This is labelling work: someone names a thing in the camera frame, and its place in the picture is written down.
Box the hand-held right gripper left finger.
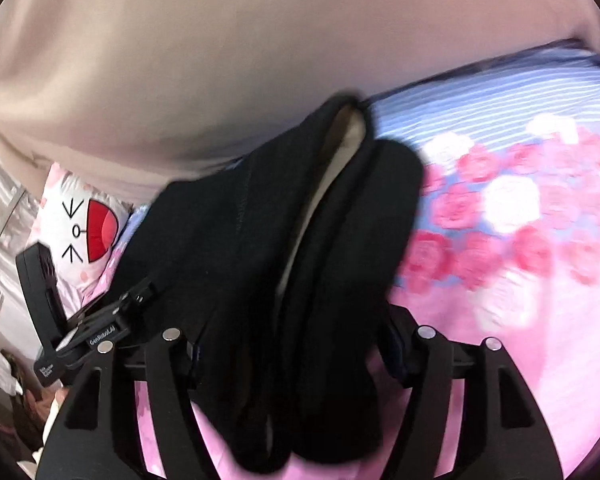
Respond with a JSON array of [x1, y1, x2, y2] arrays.
[[35, 327, 217, 480]]

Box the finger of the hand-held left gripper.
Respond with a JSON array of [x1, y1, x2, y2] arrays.
[[111, 279, 162, 325]]

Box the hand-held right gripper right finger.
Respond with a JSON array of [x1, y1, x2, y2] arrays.
[[384, 309, 565, 480]]

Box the black pants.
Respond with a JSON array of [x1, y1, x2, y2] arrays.
[[112, 91, 426, 476]]

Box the white curtain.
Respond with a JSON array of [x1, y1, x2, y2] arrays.
[[0, 135, 47, 361]]

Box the white cat face pillow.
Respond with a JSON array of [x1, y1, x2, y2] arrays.
[[35, 162, 137, 302]]

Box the pink floral bedsheet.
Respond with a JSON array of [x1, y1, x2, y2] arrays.
[[95, 39, 600, 480]]

